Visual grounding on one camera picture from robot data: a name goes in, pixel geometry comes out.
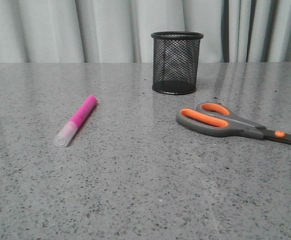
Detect grey curtain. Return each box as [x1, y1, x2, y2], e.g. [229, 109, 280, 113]
[0, 0, 291, 63]

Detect grey orange scissors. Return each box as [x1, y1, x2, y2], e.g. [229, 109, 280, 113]
[176, 102, 291, 145]

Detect black mesh pen cup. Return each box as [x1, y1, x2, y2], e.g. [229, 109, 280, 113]
[151, 31, 204, 95]

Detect pink highlighter pen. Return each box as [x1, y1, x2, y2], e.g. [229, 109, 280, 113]
[53, 95, 97, 148]

